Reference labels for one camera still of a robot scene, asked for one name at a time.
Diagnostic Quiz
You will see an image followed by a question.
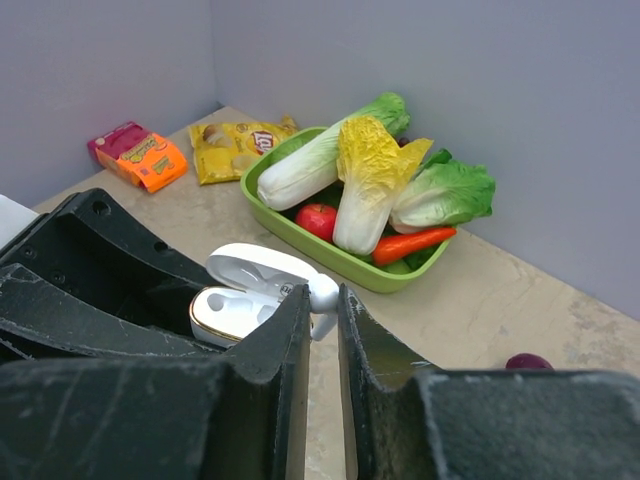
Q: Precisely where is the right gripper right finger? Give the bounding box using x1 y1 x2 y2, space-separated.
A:
337 287 639 479

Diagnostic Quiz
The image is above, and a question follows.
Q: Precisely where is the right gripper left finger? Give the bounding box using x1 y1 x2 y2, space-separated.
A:
1 286 311 479

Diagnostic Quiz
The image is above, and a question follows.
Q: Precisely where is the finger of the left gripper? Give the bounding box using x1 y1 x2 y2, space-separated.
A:
1 263 222 358
1 188 211 320

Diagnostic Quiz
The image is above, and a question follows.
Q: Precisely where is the white gold-rimmed charging case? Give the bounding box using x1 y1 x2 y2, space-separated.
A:
189 243 318 348

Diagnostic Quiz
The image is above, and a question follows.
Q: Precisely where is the pink orange snack box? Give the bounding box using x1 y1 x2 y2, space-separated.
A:
87 121 188 194

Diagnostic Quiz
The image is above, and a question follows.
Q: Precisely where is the purple red onion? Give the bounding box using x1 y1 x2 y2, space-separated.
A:
505 353 553 370

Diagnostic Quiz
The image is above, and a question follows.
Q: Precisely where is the yellow Lays chips bag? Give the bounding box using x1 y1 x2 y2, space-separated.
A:
188 115 298 186

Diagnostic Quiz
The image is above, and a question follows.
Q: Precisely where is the orange carrot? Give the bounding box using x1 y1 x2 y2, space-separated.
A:
371 227 457 266

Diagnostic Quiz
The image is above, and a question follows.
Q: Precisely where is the green plastic basket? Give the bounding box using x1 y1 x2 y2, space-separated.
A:
240 127 450 294

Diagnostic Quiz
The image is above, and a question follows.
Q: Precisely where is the red tomato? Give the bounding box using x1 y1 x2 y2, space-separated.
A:
295 203 337 243

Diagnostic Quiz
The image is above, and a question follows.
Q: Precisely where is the green leaf lettuce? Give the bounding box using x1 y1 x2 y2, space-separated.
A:
389 149 496 234

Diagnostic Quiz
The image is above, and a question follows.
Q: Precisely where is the yellow napa cabbage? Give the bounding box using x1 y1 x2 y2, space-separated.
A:
333 116 434 256

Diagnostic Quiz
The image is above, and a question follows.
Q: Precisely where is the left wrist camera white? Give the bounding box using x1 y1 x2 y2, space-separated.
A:
0 195 38 248

